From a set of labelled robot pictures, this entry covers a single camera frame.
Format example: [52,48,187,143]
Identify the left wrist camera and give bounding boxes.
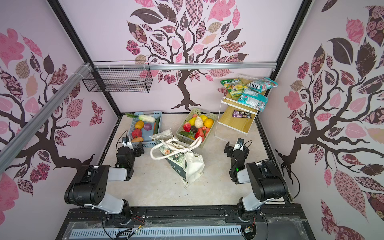
[122,137,134,150]

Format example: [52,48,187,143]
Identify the cream canvas grocery bag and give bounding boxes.
[150,129,205,188]

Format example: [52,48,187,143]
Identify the black wire wall basket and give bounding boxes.
[83,60,153,93]

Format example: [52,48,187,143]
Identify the red apple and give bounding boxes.
[183,122,192,133]

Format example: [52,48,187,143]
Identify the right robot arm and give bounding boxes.
[224,139,289,214]

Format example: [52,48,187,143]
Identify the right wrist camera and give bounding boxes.
[234,138,245,151]

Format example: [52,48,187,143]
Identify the aluminium frame rail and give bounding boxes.
[1,62,277,173]

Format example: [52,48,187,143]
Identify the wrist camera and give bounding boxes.
[234,138,245,151]
[122,137,134,150]

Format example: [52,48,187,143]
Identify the white cable duct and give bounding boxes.
[67,226,243,240]

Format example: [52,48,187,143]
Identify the green yellow snack bag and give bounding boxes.
[221,79,248,98]

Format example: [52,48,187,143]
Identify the white wooden shelf rack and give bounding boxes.
[218,75,267,135]

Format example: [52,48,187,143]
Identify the blue plastic vegetable basket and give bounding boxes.
[126,111,162,148]

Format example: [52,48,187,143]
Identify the green cucumber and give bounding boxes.
[154,117,161,135]

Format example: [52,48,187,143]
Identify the beige pear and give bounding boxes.
[195,116,204,129]

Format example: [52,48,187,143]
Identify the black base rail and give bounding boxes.
[57,204,315,240]

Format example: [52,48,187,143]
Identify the yellow bell pepper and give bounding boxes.
[135,120,145,129]

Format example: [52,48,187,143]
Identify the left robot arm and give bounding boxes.
[64,143,145,218]

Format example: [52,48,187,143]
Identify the teal white snack bag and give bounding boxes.
[247,77,278,93]

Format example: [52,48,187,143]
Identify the yellow lemon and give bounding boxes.
[200,115,208,122]

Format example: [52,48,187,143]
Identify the purple candy bag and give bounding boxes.
[232,110,252,119]

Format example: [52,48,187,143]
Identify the orange fruit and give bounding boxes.
[204,118,215,129]

